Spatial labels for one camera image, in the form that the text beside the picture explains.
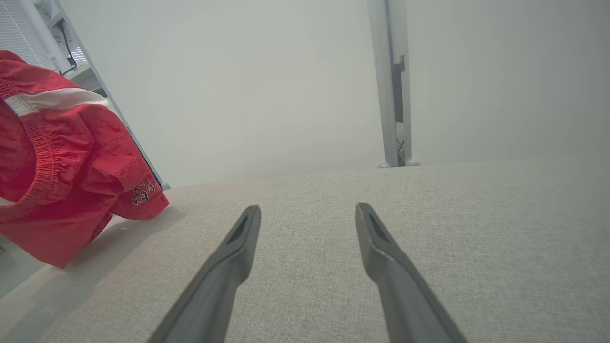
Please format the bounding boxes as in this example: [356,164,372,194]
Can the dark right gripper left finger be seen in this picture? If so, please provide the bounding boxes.
[148,205,262,343]

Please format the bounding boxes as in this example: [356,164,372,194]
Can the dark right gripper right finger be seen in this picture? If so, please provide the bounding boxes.
[355,202,468,343]

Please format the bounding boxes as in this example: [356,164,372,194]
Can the red shorts with white stripes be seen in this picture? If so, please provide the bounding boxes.
[0,50,170,270]

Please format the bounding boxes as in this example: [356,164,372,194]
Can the white window blinds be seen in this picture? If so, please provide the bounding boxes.
[0,0,55,72]

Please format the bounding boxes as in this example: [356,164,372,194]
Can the grey partition joint post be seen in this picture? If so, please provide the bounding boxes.
[367,0,422,168]

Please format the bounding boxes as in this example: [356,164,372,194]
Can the black background cable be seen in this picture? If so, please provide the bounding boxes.
[55,24,80,77]

